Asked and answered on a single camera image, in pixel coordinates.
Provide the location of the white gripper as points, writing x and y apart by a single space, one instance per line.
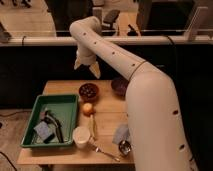
86 57

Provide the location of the dark purple grapes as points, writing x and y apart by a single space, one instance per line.
88 91

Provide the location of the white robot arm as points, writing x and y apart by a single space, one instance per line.
154 117

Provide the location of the red bowl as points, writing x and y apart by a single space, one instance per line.
87 99

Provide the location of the purple bowl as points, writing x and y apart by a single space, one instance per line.
119 86

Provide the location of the yellow apple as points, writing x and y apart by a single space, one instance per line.
88 109

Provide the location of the green plastic tray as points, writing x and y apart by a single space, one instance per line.
64 107

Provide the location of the office chair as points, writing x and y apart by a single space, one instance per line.
110 18

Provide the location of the black kitchen tool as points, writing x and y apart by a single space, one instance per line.
49 118

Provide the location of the white cup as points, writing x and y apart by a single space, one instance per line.
81 136

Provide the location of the blue grey cloth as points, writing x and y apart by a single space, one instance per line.
121 134

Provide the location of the blue sponge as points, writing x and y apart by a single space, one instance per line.
44 132

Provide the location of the metal fork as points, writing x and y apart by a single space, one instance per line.
98 150

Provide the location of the metal measuring spoon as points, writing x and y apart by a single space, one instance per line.
124 147

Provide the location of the white horizontal rail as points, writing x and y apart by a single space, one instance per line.
119 40

